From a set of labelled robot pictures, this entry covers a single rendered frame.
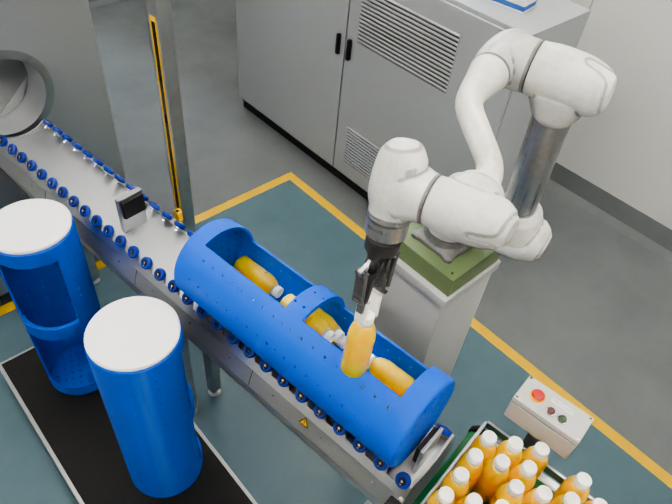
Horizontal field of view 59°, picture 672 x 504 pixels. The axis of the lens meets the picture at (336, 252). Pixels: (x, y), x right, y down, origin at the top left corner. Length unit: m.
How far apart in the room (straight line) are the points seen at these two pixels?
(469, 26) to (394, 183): 1.89
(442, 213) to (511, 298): 2.49
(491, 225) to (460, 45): 1.98
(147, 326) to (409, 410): 0.84
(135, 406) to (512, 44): 1.47
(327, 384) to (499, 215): 0.73
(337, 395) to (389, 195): 0.65
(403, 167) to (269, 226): 2.62
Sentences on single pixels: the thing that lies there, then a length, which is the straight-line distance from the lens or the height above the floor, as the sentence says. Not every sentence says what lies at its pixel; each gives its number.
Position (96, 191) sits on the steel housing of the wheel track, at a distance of 2.55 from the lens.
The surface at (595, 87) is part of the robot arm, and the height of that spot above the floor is 1.87.
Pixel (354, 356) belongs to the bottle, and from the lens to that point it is 1.43.
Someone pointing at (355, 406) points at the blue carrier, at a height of 1.16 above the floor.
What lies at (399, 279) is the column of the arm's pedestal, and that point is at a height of 0.92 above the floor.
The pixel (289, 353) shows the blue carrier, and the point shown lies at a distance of 1.64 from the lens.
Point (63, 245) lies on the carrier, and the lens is 2.24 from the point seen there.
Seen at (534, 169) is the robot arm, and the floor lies 1.57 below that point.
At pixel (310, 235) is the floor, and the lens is 3.63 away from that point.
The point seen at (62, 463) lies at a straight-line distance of 2.74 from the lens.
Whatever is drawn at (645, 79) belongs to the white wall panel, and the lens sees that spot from 4.02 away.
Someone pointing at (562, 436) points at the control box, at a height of 1.08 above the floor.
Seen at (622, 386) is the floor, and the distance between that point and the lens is 3.45.
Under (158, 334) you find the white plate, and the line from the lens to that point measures 1.87.
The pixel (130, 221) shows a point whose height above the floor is 0.97.
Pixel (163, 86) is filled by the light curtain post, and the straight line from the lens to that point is 2.35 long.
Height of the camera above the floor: 2.51
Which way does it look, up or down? 45 degrees down
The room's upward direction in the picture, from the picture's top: 7 degrees clockwise
